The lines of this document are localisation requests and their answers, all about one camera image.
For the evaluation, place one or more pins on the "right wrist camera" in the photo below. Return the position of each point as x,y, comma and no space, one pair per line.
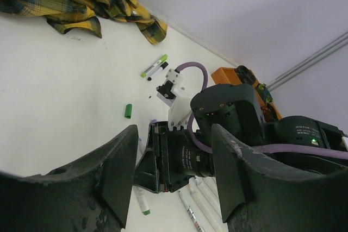
173,94

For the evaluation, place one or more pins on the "right aluminium frame post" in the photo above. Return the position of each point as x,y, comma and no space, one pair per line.
309,62

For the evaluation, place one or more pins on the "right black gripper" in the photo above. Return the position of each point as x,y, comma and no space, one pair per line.
155,171

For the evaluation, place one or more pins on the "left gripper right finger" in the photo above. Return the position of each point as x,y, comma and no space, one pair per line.
259,193

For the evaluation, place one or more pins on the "green blue rolled sock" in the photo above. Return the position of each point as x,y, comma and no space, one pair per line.
264,93

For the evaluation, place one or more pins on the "purple cap marker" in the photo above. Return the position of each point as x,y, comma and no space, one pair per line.
141,148

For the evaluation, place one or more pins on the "light green cap marker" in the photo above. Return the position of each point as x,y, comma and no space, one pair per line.
147,72

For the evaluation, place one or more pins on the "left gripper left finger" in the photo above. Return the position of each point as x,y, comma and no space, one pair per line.
91,193

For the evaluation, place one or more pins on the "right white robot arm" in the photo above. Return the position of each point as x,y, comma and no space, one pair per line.
287,139

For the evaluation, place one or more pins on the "yellow plaid shirt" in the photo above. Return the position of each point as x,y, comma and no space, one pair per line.
66,15

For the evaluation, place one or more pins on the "black cap marker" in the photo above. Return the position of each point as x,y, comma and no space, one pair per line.
159,69

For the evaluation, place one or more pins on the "orange compartment tray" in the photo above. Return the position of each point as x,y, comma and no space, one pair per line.
227,75

